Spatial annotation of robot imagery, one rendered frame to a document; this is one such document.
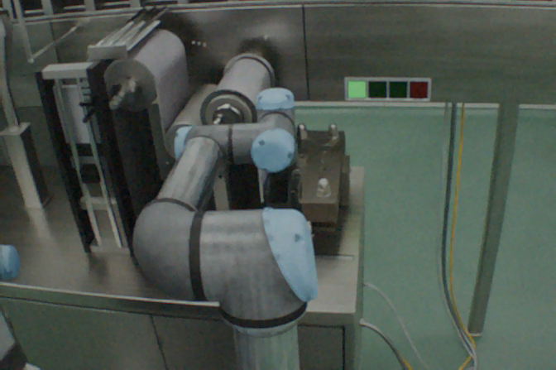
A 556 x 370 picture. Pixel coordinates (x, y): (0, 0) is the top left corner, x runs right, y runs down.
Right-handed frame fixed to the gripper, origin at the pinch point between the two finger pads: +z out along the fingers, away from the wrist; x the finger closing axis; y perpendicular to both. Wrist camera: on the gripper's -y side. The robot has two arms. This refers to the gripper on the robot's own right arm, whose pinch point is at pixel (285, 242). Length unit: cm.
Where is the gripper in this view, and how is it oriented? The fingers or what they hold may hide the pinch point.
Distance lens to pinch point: 132.9
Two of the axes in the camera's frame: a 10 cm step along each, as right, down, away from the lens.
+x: -9.9, -0.1, 1.7
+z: 0.7, 8.7, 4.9
